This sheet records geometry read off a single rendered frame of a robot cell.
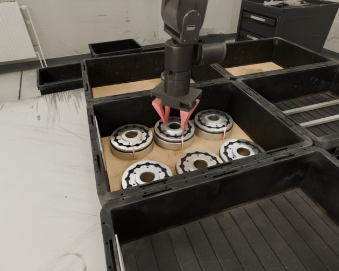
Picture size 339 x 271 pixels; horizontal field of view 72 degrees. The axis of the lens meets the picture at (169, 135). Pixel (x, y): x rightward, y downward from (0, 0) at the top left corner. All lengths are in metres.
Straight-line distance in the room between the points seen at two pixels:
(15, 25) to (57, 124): 2.53
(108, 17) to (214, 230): 3.34
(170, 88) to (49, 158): 0.48
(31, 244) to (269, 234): 0.50
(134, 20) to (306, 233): 3.45
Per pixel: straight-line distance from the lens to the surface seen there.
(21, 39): 3.46
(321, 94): 0.96
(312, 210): 0.53
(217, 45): 0.52
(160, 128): 0.58
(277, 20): 2.03
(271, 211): 0.50
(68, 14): 3.51
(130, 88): 0.85
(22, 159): 0.87
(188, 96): 0.51
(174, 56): 0.48
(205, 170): 0.39
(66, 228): 0.64
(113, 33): 3.63
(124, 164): 0.55
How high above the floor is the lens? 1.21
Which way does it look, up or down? 38 degrees down
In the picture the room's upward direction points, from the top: straight up
